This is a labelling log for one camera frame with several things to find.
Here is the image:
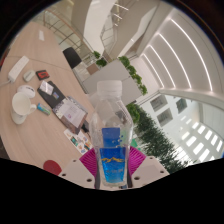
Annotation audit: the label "colourful sticker sheet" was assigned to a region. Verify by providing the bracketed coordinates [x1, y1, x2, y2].
[63, 128, 94, 156]

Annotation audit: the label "clear blue-label water bottle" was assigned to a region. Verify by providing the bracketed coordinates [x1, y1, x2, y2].
[89, 79, 135, 190]

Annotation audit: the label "teal tube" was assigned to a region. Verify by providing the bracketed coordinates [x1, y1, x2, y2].
[36, 102, 52, 117]

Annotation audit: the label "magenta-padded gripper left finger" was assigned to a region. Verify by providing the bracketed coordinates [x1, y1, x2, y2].
[58, 148, 101, 190]

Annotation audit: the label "small white pouch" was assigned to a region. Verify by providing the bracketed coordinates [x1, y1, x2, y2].
[16, 84, 36, 99]

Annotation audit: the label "small planter boxes with plants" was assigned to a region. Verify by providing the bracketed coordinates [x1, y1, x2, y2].
[85, 50, 108, 75]

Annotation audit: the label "small white oval device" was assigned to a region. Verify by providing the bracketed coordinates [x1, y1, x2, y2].
[22, 69, 36, 83]

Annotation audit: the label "row of green hedge plants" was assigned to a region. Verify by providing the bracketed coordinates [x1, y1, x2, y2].
[125, 103, 198, 174]

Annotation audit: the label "white power strip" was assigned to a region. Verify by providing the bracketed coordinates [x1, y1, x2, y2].
[7, 55, 30, 83]

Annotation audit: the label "white paper slip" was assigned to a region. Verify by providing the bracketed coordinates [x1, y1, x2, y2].
[38, 29, 46, 42]

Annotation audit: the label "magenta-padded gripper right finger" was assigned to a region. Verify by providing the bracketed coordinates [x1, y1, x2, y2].
[127, 146, 170, 189]

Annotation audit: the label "black folder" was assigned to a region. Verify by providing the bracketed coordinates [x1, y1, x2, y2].
[36, 79, 66, 109]

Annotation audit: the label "small red and black box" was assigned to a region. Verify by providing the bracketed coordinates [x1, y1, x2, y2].
[35, 69, 51, 81]

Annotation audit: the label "black chair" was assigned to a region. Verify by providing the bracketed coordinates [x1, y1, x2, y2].
[62, 46, 83, 70]

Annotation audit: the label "white ceramic mug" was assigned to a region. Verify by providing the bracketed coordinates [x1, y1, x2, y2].
[10, 91, 38, 125]

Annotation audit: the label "white cabinet topped with plants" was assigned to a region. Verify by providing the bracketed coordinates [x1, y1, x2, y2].
[81, 54, 149, 101]

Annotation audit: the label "white card packet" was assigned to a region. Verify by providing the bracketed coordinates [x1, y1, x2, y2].
[39, 80, 54, 96]

